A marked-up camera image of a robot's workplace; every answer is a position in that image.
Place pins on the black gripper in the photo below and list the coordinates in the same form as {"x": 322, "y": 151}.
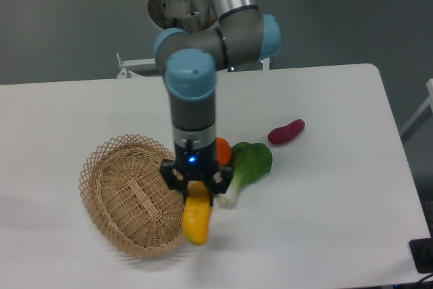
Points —
{"x": 194, "y": 164}

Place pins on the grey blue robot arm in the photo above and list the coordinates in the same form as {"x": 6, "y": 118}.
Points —
{"x": 188, "y": 63}

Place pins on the woven wicker basket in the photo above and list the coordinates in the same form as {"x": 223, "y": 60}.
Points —
{"x": 127, "y": 199}

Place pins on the orange tangerine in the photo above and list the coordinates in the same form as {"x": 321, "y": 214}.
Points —
{"x": 224, "y": 151}

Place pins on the green bok choy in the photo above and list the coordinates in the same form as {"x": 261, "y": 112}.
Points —
{"x": 250, "y": 162}

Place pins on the purple sweet potato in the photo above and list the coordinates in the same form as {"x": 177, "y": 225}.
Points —
{"x": 287, "y": 133}

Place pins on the black device at table edge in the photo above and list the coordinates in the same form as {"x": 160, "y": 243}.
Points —
{"x": 421, "y": 250}

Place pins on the white frame at right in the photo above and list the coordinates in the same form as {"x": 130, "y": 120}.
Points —
{"x": 419, "y": 117}

